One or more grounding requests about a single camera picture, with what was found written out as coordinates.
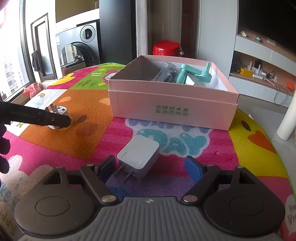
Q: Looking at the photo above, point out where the white cube charger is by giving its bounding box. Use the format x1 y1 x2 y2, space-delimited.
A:
114 135 159 183

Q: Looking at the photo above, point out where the silver washing machine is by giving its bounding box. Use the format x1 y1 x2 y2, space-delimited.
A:
56 20 100 68

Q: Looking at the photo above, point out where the colourful cartoon table mat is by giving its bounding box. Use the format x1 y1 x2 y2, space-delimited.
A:
1 63 295 240

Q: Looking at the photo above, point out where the teal plastic crank handle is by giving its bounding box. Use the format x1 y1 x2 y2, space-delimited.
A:
176 62 212 84

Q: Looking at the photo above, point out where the black refrigerator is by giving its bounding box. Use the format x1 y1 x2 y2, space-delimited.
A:
99 0 137 65

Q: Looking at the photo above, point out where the grey tv cabinet shelf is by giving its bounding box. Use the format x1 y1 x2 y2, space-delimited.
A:
229 29 295 108

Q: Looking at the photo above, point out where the white rounded plug adapter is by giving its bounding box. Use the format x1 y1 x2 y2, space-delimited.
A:
45 103 71 130

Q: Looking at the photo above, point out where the pink cardboard box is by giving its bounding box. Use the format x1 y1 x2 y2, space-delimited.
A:
108 55 239 131

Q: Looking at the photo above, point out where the orange pumpkin toy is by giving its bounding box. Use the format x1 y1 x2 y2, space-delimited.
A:
287 82 295 92

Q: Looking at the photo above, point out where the black television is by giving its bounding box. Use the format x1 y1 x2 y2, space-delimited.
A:
239 1 295 52

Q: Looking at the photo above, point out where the black gloved hand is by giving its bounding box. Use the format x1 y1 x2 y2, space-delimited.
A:
0 124 11 174

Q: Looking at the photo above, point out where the red metal canister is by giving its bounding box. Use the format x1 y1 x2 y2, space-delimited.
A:
152 40 184 57

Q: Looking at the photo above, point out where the clear plastic bag with parts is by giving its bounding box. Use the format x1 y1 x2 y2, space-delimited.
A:
152 62 179 83

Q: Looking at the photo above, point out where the pink bag on floor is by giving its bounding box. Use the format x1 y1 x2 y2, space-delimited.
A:
23 82 42 99

